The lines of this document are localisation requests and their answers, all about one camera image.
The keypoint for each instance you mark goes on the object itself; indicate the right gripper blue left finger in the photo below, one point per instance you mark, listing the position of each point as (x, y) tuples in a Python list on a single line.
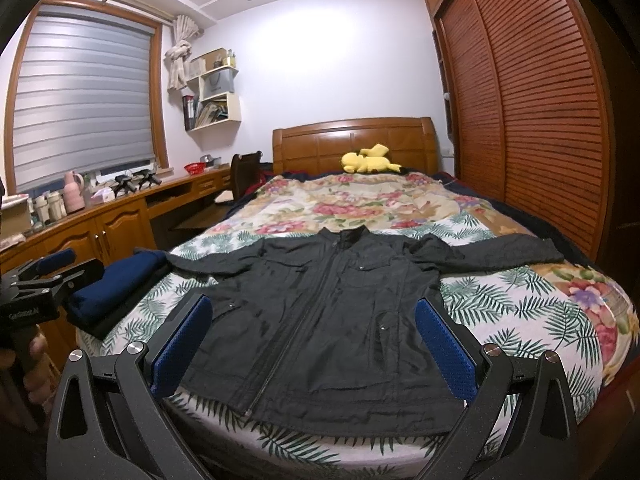
[(173, 346)]

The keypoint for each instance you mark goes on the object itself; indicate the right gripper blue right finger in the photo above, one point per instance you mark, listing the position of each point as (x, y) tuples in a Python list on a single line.
[(457, 353)]

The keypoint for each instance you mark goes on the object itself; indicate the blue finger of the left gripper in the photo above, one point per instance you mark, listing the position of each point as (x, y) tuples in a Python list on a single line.
[(54, 262)]

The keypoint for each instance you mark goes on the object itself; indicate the black zip jacket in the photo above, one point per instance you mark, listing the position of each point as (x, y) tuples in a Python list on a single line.
[(317, 334)]

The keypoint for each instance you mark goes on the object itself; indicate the folded navy blue garment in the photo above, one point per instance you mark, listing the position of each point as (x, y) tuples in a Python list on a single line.
[(99, 307)]

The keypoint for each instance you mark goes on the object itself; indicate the pink thermos jug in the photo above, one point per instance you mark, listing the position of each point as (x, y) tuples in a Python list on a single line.
[(73, 192)]

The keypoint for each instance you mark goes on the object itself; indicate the long wooden desk cabinet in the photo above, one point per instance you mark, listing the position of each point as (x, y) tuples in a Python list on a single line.
[(114, 230)]

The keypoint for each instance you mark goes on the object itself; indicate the red bowl on desk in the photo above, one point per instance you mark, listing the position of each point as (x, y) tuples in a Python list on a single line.
[(195, 168)]

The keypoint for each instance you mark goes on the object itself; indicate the grey window roller blind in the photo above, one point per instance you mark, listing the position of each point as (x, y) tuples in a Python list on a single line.
[(82, 101)]

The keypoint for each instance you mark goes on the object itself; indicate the dark wooden chair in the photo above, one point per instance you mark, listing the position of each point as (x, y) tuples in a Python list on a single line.
[(244, 174)]

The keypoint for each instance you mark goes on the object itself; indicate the yellow plush toy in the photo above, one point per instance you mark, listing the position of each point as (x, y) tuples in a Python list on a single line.
[(369, 161)]

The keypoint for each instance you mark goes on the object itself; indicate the wooden bed headboard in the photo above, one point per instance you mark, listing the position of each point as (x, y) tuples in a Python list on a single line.
[(318, 148)]

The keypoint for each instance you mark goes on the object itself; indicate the tied cream curtain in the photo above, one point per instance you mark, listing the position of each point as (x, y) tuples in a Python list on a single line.
[(184, 29)]

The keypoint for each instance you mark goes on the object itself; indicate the louvered wooden wardrobe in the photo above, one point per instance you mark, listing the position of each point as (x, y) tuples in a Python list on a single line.
[(529, 105)]

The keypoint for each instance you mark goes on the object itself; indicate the white wall shelf unit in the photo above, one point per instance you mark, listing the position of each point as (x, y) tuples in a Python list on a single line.
[(210, 99)]

